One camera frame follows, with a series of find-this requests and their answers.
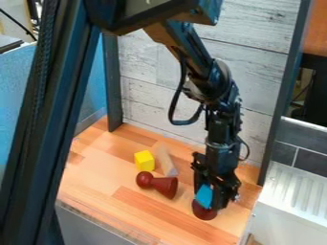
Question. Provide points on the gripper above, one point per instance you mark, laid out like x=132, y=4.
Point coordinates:
x=221, y=159

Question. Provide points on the blue block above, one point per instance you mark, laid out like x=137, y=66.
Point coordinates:
x=205, y=195

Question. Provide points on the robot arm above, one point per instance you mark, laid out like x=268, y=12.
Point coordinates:
x=203, y=71

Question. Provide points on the red round block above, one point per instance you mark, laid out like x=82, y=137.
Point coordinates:
x=203, y=213

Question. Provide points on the wooden triangular block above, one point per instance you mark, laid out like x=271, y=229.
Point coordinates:
x=166, y=162

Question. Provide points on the yellow block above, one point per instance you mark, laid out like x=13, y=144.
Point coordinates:
x=144, y=160

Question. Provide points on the red toy pawn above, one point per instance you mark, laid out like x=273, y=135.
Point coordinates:
x=159, y=183

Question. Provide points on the white toy sink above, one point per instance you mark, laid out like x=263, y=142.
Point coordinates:
x=294, y=201

